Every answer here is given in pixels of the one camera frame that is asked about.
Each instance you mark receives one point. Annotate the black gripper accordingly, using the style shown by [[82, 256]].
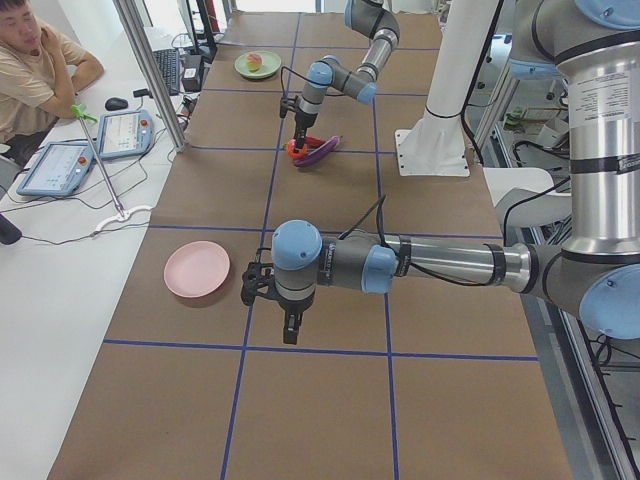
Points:
[[303, 120], [293, 307]]

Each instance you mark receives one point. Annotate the red pomegranate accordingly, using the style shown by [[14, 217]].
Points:
[[295, 157]]

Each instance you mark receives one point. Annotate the red chili pepper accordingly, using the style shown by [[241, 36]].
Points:
[[313, 142]]

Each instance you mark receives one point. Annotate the purple eggplant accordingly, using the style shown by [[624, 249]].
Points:
[[320, 153]]

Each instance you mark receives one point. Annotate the yellow pink peach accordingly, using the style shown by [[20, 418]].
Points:
[[253, 62]]

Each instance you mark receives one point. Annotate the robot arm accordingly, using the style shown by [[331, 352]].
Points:
[[370, 19], [594, 275]]

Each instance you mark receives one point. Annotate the green plastic plate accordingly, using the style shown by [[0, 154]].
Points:
[[271, 65]]

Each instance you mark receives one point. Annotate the pink plastic plate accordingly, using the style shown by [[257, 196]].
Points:
[[196, 269]]

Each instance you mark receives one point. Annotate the black box on desk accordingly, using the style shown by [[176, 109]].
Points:
[[192, 73]]

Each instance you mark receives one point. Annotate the black keyboard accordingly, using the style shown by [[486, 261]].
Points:
[[168, 63]]

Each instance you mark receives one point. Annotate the far blue teach pendant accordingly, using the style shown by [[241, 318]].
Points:
[[124, 133]]

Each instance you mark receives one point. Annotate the blue teach pendant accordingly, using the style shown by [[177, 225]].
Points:
[[124, 133], [58, 171]]

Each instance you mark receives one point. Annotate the white curved stand base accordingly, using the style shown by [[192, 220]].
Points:
[[120, 217]]

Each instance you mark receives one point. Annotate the black computer mouse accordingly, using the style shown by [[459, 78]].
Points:
[[115, 104]]

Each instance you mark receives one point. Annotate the white chair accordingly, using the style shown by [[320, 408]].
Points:
[[508, 186]]

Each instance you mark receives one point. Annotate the metal rod green clip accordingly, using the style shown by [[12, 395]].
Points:
[[81, 116]]

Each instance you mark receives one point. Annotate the near blue teach pendant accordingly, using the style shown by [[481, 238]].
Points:
[[58, 171]]

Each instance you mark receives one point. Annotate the seated person beige shirt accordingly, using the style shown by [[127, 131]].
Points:
[[42, 70]]

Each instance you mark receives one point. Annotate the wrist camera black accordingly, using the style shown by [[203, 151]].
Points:
[[258, 280], [288, 104]]

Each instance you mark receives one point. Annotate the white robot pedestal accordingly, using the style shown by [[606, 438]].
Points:
[[435, 145]]

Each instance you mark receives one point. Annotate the aluminium frame post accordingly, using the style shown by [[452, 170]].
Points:
[[134, 30]]

